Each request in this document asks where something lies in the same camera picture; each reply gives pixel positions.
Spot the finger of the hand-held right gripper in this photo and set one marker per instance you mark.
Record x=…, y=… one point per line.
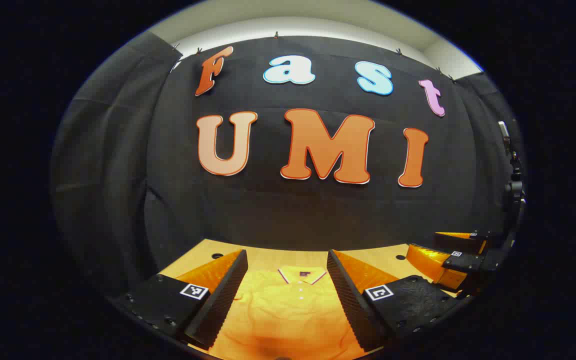
x=460, y=243
x=463, y=263

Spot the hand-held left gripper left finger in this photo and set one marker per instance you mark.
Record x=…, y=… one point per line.
x=223, y=295

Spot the black backdrop cloth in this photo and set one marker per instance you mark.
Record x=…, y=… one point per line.
x=293, y=210

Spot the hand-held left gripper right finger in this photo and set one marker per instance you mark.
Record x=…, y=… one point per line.
x=350, y=300

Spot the orange T-shirt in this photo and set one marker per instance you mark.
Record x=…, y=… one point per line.
x=288, y=320

